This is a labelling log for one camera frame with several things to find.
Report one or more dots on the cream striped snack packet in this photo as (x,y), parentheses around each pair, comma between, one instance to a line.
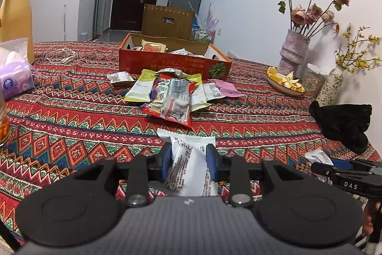
(153,46)

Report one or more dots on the bunch of dried roses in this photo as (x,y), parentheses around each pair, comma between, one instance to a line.
(310,11)

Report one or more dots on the large white snack packet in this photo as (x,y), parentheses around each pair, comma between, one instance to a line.
(188,165)

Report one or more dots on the yellow flower branches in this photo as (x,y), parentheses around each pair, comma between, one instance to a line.
(358,54)

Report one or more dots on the pink ribbed vase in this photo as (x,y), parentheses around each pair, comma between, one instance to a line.
(292,52)

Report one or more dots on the pile of snack packets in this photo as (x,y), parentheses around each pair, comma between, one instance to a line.
(170,96)

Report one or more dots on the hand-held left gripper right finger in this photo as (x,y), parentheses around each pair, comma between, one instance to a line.
(212,164)

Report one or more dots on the yellow thermos jug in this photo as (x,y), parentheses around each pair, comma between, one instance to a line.
(16,19)

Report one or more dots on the purple tissue pack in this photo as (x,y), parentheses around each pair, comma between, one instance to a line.
(15,78)

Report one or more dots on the pile of orange peels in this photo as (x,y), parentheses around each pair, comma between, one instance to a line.
(286,80)

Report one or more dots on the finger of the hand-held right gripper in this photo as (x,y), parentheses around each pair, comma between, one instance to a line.
(346,164)
(323,169)

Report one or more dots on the person's right hand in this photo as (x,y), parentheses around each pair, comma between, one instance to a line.
(368,223)

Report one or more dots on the red cardboard box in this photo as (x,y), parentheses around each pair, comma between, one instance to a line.
(167,63)

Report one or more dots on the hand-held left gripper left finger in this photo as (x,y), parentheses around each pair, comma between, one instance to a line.
(165,164)

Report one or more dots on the black cloth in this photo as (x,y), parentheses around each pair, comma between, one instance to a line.
(343,123)

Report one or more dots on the purple dried flowers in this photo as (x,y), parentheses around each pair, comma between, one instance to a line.
(211,17)

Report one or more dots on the floral ceramic vase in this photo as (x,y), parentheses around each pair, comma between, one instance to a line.
(328,87)

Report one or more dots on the pink snack packet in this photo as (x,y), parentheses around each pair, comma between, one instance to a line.
(226,88)

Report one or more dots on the patterned red tablecloth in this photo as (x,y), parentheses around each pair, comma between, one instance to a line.
(74,129)

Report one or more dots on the small white snack packet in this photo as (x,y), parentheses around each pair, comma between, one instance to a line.
(317,156)

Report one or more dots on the clear glass jar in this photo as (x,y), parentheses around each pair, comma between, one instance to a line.
(313,80)

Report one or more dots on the bowl of yellow chips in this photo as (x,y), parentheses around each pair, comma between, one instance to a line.
(283,87)

